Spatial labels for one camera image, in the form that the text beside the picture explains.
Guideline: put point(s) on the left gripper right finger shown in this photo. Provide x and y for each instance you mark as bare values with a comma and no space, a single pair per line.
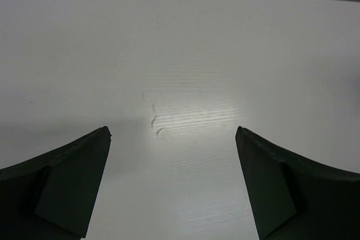
293,197

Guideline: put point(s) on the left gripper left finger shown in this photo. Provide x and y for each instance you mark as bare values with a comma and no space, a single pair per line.
52,196

